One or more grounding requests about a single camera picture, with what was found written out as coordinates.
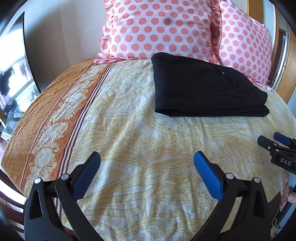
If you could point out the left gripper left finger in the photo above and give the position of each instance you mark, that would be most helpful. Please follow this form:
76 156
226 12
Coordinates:
83 174

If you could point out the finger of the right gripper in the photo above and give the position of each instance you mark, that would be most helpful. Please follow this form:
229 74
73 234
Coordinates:
268 144
289 142

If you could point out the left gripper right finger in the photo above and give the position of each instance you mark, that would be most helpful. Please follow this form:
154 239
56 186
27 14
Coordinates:
211 174

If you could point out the black pants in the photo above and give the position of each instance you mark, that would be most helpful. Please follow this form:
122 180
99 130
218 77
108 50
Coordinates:
195 88

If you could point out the right hand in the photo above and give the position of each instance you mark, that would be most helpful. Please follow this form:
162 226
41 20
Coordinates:
287 195

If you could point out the yellow patterned bedsheet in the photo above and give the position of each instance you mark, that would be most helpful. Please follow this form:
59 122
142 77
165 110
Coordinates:
147 187

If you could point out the right pink polka-dot pillow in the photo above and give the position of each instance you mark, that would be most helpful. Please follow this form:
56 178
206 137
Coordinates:
245 45

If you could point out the pink polka-dot pillow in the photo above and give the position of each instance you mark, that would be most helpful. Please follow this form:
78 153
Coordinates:
245 45
139 29

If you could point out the left pink polka-dot pillow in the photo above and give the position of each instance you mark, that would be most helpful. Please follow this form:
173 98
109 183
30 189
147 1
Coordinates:
139 29

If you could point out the wooden door frame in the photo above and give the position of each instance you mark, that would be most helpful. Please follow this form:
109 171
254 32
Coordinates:
279 18

